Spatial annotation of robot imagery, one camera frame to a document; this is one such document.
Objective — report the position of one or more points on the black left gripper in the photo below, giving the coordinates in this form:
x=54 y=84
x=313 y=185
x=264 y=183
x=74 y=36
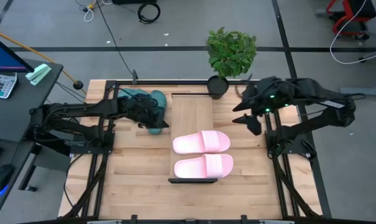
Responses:
x=144 y=112

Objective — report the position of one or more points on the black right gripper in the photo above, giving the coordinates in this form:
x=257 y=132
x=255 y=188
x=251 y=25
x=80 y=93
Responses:
x=268 y=93

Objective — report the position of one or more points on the green rubber slide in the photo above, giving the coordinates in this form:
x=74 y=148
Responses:
x=128 y=92
x=159 y=96

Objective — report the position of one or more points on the pink rubber slide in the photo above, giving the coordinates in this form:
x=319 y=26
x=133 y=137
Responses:
x=190 y=143
x=194 y=168

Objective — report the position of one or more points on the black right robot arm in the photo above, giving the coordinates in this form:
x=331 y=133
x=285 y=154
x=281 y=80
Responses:
x=324 y=99

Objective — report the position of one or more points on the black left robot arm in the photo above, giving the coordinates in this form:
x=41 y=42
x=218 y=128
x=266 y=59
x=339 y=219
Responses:
x=82 y=112

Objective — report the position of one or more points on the green plant in black pot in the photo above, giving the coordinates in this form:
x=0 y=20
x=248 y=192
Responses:
x=231 y=53

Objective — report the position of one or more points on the black round foot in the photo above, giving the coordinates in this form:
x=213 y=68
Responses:
x=78 y=85

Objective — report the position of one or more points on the mint green stapler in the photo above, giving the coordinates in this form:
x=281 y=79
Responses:
x=38 y=74

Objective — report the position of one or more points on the black desk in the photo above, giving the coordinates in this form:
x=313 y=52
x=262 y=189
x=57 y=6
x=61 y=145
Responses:
x=23 y=109

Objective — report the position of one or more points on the red and black cart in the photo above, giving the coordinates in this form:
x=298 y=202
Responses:
x=350 y=18

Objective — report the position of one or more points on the grey calculator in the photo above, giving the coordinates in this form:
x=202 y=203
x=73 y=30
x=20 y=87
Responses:
x=1 y=84

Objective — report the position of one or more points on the black computer mouse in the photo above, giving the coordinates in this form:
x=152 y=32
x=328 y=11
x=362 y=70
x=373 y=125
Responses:
x=0 y=179

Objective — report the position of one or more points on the desk computer monitor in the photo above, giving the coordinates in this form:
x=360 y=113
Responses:
x=4 y=56

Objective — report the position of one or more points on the wooden shelf with black frame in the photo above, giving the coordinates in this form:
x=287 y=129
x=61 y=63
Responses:
x=190 y=115

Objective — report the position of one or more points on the black aluminium table frame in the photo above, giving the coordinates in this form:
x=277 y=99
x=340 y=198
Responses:
x=96 y=186

